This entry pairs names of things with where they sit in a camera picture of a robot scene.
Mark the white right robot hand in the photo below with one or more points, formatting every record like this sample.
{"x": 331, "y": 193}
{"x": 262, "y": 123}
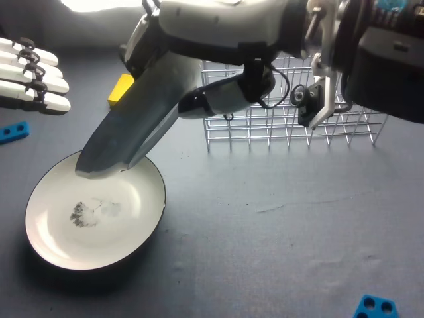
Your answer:
{"x": 225, "y": 26}

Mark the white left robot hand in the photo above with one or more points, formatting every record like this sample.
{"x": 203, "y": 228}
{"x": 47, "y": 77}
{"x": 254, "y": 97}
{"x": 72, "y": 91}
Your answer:
{"x": 30, "y": 83}

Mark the white plate with dark rim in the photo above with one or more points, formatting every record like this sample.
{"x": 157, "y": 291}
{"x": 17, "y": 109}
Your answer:
{"x": 99, "y": 232}
{"x": 132, "y": 126}

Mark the small blue two-hole block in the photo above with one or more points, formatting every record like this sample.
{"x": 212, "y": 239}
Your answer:
{"x": 5, "y": 134}

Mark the yellow rectangular block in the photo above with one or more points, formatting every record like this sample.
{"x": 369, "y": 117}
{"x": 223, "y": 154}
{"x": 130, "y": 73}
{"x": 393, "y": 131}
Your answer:
{"x": 121, "y": 89}

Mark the grey tablecloth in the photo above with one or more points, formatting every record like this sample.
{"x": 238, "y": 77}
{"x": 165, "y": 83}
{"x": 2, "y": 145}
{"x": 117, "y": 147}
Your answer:
{"x": 265, "y": 232}

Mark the blue pentagon block with holes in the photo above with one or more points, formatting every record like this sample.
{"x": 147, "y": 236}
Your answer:
{"x": 374, "y": 309}

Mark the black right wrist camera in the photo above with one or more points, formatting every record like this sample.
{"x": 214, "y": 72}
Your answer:
{"x": 306, "y": 109}

